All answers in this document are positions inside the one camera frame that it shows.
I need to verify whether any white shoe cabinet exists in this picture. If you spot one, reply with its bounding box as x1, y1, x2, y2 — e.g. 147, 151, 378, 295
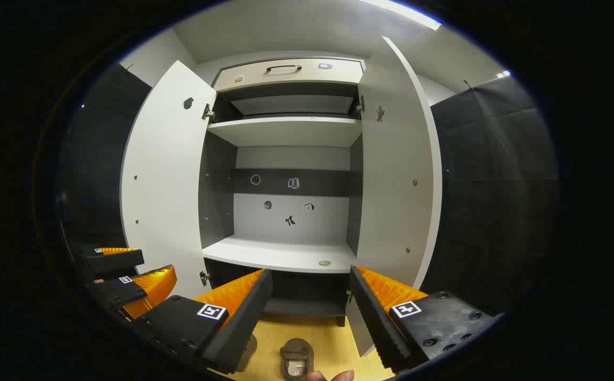
120, 36, 443, 358

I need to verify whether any beige cabinet drawer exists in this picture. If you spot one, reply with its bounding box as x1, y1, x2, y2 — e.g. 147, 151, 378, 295
213, 57, 365, 92

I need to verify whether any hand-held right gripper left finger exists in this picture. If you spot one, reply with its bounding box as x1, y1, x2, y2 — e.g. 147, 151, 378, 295
130, 268, 274, 375

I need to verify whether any brown fuzzy shoe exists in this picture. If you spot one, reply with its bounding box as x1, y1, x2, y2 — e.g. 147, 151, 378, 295
279, 338, 315, 379

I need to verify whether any white cabinet shelf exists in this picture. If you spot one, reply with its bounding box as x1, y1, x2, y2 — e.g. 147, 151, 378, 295
207, 116, 363, 148
202, 235, 358, 274

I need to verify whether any white cabinet door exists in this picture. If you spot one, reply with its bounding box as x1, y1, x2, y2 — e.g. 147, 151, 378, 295
345, 36, 443, 358
120, 60, 217, 300

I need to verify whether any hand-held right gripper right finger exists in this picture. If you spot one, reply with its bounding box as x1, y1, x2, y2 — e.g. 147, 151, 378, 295
348, 265, 500, 374

